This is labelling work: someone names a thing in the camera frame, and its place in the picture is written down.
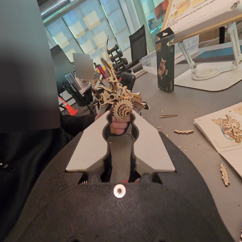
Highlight dark model kit box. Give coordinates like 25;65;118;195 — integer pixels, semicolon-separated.
155;27;175;93

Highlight clear plastic container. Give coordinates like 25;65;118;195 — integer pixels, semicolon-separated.
141;35;200;75

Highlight person's left forearm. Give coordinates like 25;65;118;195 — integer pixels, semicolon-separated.
61;113;97;136

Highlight black monitor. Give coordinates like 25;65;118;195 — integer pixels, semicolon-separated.
50;45;76;89

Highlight small wooden toothed strip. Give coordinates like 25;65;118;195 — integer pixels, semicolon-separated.
220;164;231;187

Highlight orange traffic cone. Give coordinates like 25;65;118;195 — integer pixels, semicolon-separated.
59;97;78;116

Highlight wooden model frame assembly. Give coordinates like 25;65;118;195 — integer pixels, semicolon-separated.
92;58;150;114

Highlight brown cardboard box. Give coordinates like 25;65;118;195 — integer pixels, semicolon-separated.
199;28;225;43

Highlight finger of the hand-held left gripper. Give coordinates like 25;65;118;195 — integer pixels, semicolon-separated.
97;104;109;115

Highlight person's left hand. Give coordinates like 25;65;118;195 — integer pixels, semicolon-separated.
110;117;131;135

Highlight maroon bottle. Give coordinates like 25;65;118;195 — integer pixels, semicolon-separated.
96;63;106;79

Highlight small wooden gear assembly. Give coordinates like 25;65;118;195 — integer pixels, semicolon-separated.
112;99;133;122

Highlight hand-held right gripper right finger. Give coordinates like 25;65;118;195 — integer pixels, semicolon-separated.
130;111;176;182

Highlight rack of black dumbbells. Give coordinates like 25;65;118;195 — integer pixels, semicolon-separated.
106;44;128;71

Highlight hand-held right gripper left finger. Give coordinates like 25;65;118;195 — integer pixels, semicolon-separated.
66;111;113;183

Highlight black office chair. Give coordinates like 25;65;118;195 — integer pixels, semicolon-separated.
63;73;95;114

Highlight open instruction booklet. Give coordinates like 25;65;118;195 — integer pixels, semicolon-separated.
194;102;242;178

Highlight black chair back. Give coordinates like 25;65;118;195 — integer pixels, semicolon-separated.
129;25;148;61

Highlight scattered wood chips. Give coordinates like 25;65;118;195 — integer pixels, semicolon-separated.
157;110;186;152

